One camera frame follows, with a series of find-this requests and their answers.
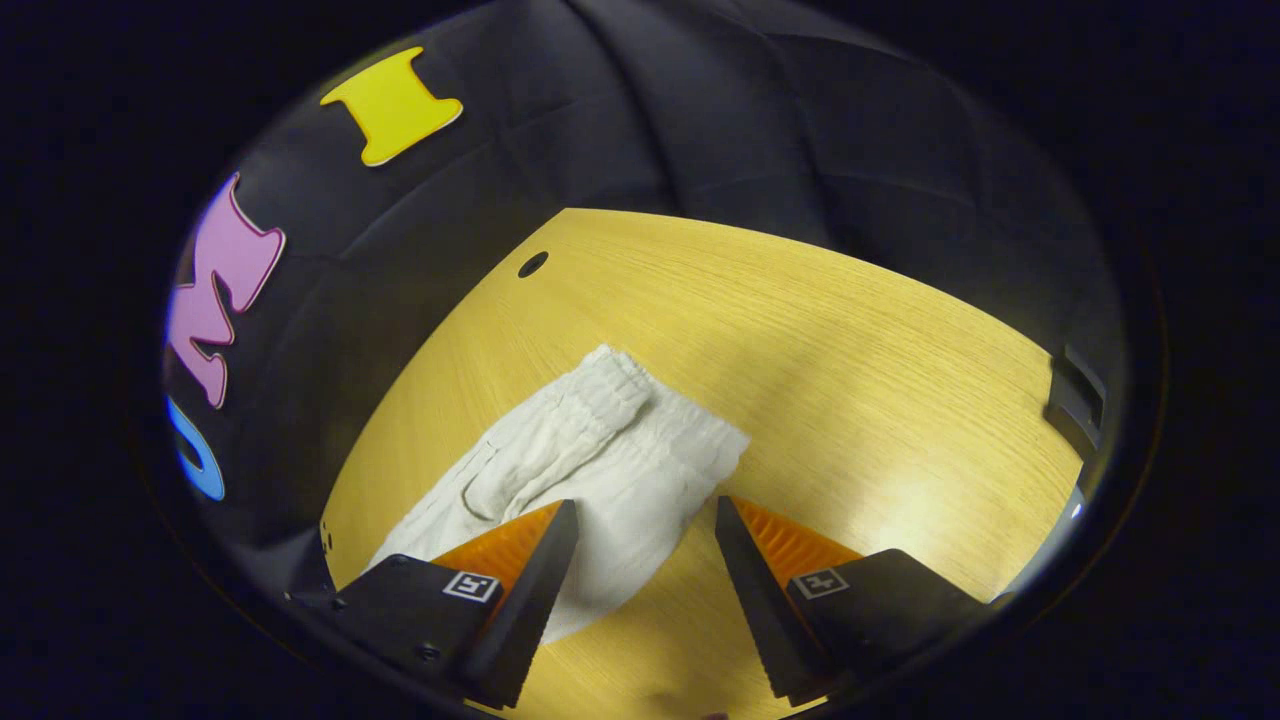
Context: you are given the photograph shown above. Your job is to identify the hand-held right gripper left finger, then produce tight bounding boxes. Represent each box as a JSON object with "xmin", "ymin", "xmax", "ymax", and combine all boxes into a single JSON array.
[{"xmin": 288, "ymin": 498, "xmax": 581, "ymax": 711}]

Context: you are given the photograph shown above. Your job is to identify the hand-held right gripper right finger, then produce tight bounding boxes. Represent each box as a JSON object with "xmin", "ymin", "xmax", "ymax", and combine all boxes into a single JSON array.
[{"xmin": 714, "ymin": 494, "xmax": 993, "ymax": 709}]

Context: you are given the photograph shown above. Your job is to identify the white jeans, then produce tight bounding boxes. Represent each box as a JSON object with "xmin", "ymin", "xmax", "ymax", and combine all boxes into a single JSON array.
[{"xmin": 365, "ymin": 344, "xmax": 752, "ymax": 646}]

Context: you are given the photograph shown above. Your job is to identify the dark block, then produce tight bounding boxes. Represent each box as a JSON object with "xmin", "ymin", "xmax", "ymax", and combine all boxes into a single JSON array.
[{"xmin": 1043, "ymin": 343, "xmax": 1109, "ymax": 463}]

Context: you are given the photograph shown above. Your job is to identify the black backdrop cloth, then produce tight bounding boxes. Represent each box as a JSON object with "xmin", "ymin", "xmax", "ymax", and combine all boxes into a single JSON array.
[{"xmin": 163, "ymin": 0, "xmax": 1131, "ymax": 601}]

